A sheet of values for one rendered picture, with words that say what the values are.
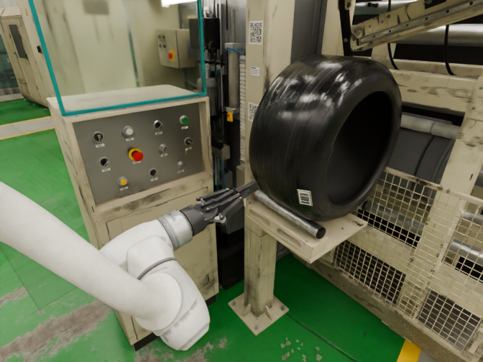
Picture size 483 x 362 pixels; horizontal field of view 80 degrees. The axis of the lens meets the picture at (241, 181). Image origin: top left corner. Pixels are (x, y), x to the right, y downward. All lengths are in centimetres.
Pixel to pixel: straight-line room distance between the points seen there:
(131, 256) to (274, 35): 86
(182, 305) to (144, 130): 80
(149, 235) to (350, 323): 152
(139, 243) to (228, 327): 127
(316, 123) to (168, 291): 54
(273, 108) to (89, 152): 69
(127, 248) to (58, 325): 150
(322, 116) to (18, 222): 68
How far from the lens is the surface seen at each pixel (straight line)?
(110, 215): 127
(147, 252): 67
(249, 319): 188
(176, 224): 70
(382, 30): 131
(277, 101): 89
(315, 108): 82
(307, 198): 87
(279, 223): 112
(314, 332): 189
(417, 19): 126
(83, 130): 117
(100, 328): 203
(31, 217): 47
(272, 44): 114
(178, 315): 60
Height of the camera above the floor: 153
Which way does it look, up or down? 28 degrees down
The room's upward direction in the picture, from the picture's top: straight up
